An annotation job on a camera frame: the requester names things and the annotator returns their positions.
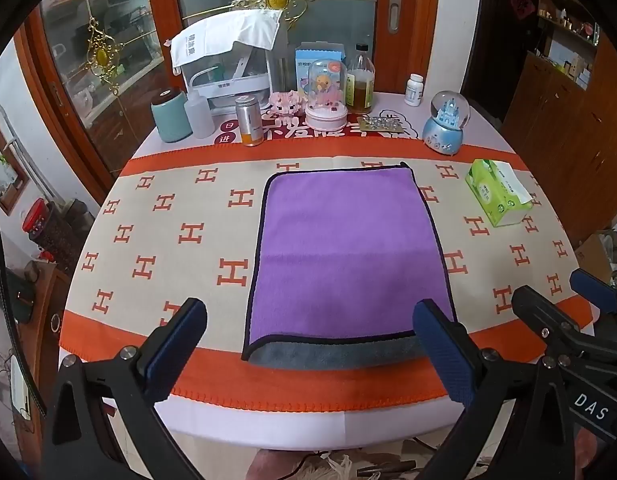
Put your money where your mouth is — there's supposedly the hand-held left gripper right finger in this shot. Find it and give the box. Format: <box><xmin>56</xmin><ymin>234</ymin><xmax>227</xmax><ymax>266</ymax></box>
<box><xmin>412</xmin><ymin>298</ymin><xmax>575</xmax><ymax>480</ymax></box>

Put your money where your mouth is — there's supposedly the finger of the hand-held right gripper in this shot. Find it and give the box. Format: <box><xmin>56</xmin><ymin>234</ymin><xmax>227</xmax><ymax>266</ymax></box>
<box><xmin>569</xmin><ymin>268</ymin><xmax>617</xmax><ymax>337</ymax></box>
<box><xmin>511</xmin><ymin>284</ymin><xmax>597</xmax><ymax>357</ymax></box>

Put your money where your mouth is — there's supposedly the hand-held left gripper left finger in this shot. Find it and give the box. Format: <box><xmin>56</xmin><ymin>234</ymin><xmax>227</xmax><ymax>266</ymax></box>
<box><xmin>42</xmin><ymin>297</ymin><xmax>209</xmax><ymax>480</ymax></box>

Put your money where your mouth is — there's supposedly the purple towel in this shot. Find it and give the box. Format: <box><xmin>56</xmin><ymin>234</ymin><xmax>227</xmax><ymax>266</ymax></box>
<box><xmin>241</xmin><ymin>161</ymin><xmax>460</xmax><ymax>367</ymax></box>

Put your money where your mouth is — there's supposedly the cardboard box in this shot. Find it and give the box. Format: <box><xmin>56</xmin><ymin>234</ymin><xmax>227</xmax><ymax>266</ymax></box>
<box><xmin>573</xmin><ymin>230</ymin><xmax>615</xmax><ymax>283</ymax></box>

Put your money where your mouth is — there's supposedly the beige orange printed table cloth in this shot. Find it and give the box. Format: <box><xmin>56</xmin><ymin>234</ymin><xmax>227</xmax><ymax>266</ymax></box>
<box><xmin>58</xmin><ymin>143</ymin><xmax>597</xmax><ymax>408</ymax></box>

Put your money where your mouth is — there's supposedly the green tissue pack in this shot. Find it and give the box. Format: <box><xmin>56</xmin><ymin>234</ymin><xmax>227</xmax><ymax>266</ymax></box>
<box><xmin>464</xmin><ymin>158</ymin><xmax>534</xmax><ymax>228</ymax></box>

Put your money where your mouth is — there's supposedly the white power strip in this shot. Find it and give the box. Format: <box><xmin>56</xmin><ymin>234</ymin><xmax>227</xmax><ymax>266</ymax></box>
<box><xmin>7</xmin><ymin>354</ymin><xmax>35</xmax><ymax>422</ymax></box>

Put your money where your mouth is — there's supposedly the wooden shelf cabinet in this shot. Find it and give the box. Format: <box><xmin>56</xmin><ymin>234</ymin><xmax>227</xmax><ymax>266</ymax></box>
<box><xmin>503</xmin><ymin>0</ymin><xmax>617</xmax><ymax>248</ymax></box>

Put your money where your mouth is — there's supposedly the dark handbag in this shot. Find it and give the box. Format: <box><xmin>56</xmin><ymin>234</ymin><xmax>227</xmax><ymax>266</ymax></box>
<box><xmin>0</xmin><ymin>264</ymin><xmax>38</xmax><ymax>313</ymax></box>

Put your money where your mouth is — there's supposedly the red lid jar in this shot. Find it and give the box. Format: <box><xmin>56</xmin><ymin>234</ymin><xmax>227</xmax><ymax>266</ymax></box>
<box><xmin>22</xmin><ymin>198</ymin><xmax>65</xmax><ymax>262</ymax></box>

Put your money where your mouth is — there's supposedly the blue castle snow globe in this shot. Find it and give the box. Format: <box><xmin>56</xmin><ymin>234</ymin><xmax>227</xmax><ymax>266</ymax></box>
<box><xmin>421</xmin><ymin>90</ymin><xmax>472</xmax><ymax>156</ymax></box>

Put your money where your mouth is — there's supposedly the teal canister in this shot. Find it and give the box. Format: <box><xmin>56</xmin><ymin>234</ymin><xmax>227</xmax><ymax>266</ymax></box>
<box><xmin>150</xmin><ymin>87</ymin><xmax>194</xmax><ymax>144</ymax></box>

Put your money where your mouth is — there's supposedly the white squeeze bottle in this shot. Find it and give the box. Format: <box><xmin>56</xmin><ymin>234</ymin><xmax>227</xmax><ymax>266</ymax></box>
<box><xmin>184</xmin><ymin>87</ymin><xmax>216</xmax><ymax>140</ymax></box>

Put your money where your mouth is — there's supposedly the silver orange can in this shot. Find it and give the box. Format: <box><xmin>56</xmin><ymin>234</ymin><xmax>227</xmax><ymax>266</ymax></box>
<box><xmin>234</xmin><ymin>94</ymin><xmax>262</xmax><ymax>148</ymax></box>

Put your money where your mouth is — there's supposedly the pill blister pack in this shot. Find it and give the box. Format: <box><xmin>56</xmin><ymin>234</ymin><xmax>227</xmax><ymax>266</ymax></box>
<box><xmin>357</xmin><ymin>115</ymin><xmax>405</xmax><ymax>135</ymax></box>

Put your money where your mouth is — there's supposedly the pink block pig figure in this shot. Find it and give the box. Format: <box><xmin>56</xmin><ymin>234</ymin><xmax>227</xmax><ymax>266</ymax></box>
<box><xmin>267</xmin><ymin>90</ymin><xmax>307</xmax><ymax>119</ymax></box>

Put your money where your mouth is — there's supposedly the white pill bottle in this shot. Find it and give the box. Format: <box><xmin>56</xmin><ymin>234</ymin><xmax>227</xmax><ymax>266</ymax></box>
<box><xmin>405</xmin><ymin>73</ymin><xmax>425</xmax><ymax>108</ymax></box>

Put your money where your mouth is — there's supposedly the white countertop appliance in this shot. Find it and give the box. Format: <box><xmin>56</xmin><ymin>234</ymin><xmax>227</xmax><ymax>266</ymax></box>
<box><xmin>180</xmin><ymin>42</ymin><xmax>287</xmax><ymax>109</ymax></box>

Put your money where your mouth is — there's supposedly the bottle with amber liquid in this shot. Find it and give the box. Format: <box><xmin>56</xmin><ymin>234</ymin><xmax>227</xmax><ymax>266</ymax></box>
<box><xmin>346</xmin><ymin>43</ymin><xmax>376</xmax><ymax>115</ymax></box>

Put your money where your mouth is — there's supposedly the wooden glass door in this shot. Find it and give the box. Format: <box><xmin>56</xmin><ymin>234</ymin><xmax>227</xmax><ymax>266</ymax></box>
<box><xmin>16</xmin><ymin>0</ymin><xmax>442</xmax><ymax>193</ymax></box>

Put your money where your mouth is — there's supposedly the pink dome music box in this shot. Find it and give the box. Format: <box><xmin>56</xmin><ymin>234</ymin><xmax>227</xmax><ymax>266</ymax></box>
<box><xmin>305</xmin><ymin>58</ymin><xmax>349</xmax><ymax>133</ymax></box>

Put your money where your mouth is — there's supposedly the light blue carton box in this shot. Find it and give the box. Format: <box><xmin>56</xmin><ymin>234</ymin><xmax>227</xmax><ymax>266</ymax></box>
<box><xmin>294</xmin><ymin>42</ymin><xmax>346</xmax><ymax>97</ymax></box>

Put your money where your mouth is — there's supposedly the white cloth bag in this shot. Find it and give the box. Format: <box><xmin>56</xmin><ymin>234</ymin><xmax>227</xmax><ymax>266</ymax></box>
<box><xmin>169</xmin><ymin>8</ymin><xmax>285</xmax><ymax>68</ymax></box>

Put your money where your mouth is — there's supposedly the black strap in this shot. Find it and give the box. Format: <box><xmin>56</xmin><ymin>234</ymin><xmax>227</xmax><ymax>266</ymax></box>
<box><xmin>0</xmin><ymin>207</ymin><xmax>48</xmax><ymax>420</ymax></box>

